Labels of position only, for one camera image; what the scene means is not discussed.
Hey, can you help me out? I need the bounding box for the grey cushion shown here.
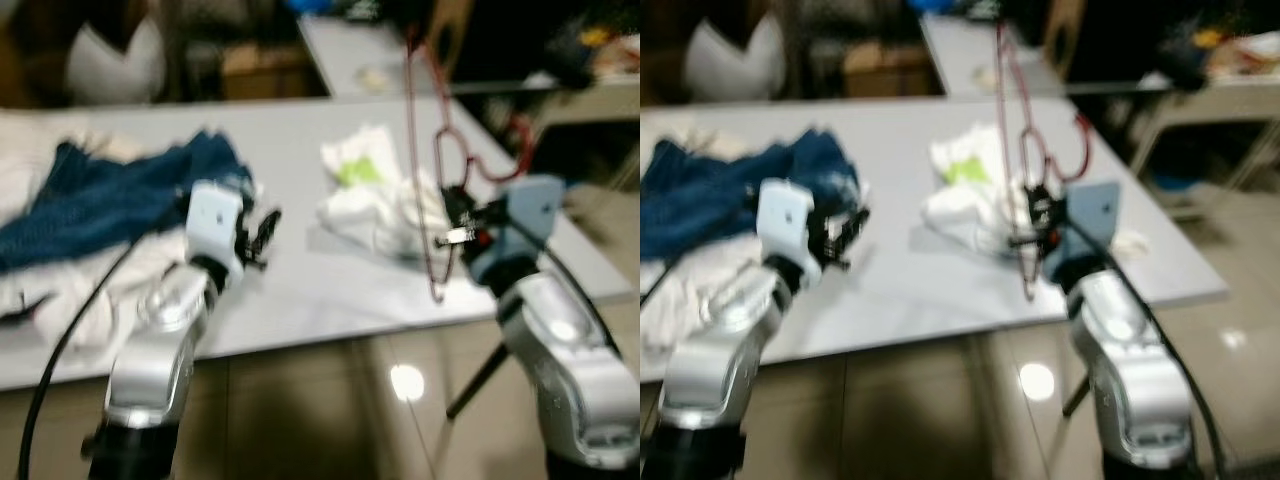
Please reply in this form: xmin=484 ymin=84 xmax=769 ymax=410
xmin=685 ymin=14 xmax=787 ymax=103
xmin=65 ymin=15 xmax=167 ymax=107

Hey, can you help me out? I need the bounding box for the blue denim garment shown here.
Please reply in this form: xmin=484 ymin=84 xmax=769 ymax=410
xmin=0 ymin=130 xmax=259 ymax=276
xmin=640 ymin=128 xmax=863 ymax=263

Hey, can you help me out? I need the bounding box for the red plastic clothes hanger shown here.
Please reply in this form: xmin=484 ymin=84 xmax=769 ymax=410
xmin=403 ymin=28 xmax=536 ymax=304
xmin=993 ymin=18 xmax=1096 ymax=304

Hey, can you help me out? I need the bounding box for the white garment with green print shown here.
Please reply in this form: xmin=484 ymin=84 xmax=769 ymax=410
xmin=317 ymin=124 xmax=476 ymax=263
xmin=920 ymin=122 xmax=1151 ymax=257

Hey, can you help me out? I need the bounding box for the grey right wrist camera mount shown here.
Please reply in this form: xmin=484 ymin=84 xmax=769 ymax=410
xmin=1065 ymin=180 xmax=1123 ymax=257
xmin=503 ymin=175 xmax=567 ymax=253

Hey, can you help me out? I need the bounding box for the white long side table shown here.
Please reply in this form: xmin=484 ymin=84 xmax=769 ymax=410
xmin=918 ymin=12 xmax=1191 ymax=97
xmin=298 ymin=14 xmax=561 ymax=98

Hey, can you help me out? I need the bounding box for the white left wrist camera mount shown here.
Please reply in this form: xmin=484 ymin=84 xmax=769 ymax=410
xmin=755 ymin=178 xmax=823 ymax=276
xmin=186 ymin=180 xmax=247 ymax=273

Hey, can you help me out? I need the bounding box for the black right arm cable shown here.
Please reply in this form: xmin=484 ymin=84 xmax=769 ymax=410
xmin=1060 ymin=215 xmax=1233 ymax=476
xmin=500 ymin=215 xmax=623 ymax=361

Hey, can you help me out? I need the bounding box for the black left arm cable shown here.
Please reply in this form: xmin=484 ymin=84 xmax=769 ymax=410
xmin=15 ymin=235 xmax=141 ymax=480
xmin=640 ymin=262 xmax=673 ymax=306

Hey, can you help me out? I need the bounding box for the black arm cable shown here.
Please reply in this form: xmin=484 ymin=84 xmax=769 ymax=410
xmin=1060 ymin=215 xmax=1233 ymax=476
xmin=640 ymin=262 xmax=673 ymax=306
xmin=15 ymin=235 xmax=141 ymax=480
xmin=500 ymin=215 xmax=623 ymax=361

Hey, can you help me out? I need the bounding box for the black table leg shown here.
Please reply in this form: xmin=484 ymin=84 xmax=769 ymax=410
xmin=1062 ymin=372 xmax=1093 ymax=418
xmin=445 ymin=340 xmax=513 ymax=421

